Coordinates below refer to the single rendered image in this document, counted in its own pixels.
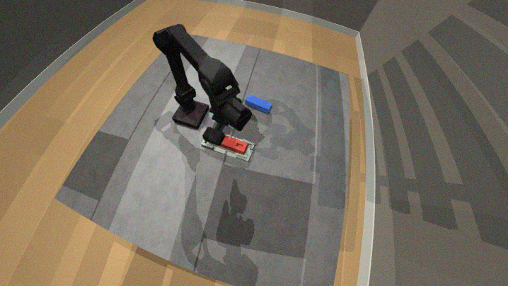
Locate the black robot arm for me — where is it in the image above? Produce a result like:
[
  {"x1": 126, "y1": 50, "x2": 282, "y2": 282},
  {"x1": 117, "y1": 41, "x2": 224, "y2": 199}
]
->
[{"x1": 153, "y1": 24, "x2": 252, "y2": 131}]

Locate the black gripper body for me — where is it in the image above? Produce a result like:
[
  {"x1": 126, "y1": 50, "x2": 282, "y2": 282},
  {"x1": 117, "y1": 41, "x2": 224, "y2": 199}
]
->
[{"x1": 203, "y1": 107, "x2": 225, "y2": 146}]

